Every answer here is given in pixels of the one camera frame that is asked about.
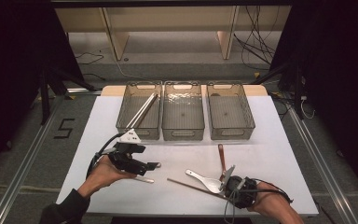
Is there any brown wooden spoon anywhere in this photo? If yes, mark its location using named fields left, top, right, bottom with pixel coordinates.
left=217, top=143, right=231, bottom=183

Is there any person's right hand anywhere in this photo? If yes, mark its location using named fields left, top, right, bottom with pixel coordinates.
left=247, top=181, right=294, bottom=217

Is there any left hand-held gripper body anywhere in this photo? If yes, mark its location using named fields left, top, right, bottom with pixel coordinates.
left=106, top=128, right=150, bottom=176

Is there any person's left hand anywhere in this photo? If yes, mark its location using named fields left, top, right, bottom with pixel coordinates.
left=85, top=154, right=138, bottom=191

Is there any black curtain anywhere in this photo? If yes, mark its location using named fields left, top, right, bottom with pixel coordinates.
left=269, top=0, right=358, bottom=197
left=0, top=0, right=85, bottom=178

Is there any black frame bar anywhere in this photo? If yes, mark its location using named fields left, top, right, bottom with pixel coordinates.
left=50, top=0, right=293, bottom=7

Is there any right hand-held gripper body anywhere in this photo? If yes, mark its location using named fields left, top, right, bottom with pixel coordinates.
left=219, top=164, right=259, bottom=210

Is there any white ceramic spoon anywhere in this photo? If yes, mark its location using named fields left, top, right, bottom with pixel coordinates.
left=185, top=168, right=224, bottom=194

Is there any short white cable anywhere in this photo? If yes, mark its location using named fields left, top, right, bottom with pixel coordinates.
left=300, top=96, right=315, bottom=119

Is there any metal floor rail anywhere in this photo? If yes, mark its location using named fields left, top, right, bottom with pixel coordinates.
left=0, top=92, right=66, bottom=224
left=287, top=105, right=358, bottom=224

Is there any white floor cable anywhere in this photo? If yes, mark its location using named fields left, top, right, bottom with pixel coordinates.
left=105, top=46, right=147, bottom=82

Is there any black floor cable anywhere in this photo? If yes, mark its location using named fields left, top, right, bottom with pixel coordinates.
left=75, top=50, right=105, bottom=65

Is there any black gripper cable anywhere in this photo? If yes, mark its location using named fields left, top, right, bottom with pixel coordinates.
left=86, top=133, right=122, bottom=180
left=223, top=177, right=294, bottom=224

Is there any tangle of black cables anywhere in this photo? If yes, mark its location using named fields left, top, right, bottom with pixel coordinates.
left=232, top=6, right=282, bottom=71

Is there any transparent grey plastic bin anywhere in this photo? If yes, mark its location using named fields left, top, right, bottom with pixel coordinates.
left=115, top=81, right=163, bottom=140
left=206, top=81, right=256, bottom=141
left=161, top=80, right=206, bottom=142

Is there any white table cover sheet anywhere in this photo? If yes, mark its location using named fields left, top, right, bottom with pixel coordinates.
left=53, top=94, right=320, bottom=217

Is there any beige wooden desk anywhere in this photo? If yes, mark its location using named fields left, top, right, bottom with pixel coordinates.
left=55, top=6, right=292, bottom=62

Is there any black tripod stand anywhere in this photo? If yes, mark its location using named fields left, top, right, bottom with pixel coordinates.
left=38, top=63, right=97, bottom=125
left=251, top=59, right=306, bottom=120

